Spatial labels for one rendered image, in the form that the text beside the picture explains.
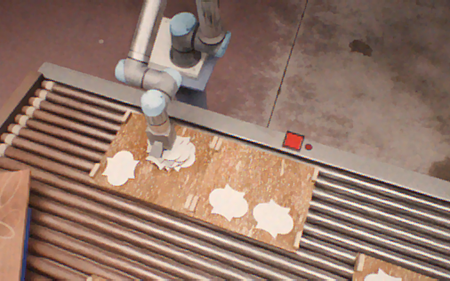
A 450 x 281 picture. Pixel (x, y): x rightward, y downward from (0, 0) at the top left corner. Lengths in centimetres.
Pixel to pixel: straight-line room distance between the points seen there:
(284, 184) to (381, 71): 190
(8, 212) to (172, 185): 56
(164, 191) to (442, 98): 231
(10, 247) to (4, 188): 22
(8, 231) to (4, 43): 240
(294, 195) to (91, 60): 223
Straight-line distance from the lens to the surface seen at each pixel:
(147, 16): 139
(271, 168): 155
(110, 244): 151
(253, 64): 311
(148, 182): 155
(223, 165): 155
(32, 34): 369
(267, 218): 146
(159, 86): 133
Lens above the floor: 231
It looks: 60 degrees down
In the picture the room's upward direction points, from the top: 1 degrees counter-clockwise
